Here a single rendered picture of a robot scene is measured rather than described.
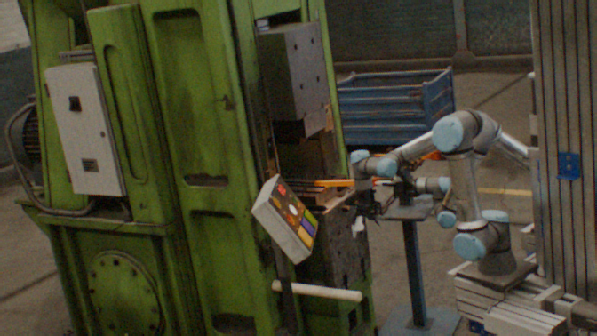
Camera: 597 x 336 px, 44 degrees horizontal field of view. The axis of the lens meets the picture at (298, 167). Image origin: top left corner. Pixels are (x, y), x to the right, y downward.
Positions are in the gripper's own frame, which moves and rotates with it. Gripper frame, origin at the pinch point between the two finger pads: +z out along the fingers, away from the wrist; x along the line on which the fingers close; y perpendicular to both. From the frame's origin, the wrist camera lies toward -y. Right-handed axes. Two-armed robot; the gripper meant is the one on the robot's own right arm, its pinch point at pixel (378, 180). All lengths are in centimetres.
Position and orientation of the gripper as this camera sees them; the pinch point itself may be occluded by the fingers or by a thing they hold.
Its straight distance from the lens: 341.1
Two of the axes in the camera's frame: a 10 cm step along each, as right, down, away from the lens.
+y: 1.8, 9.4, 2.8
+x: 5.1, -3.3, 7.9
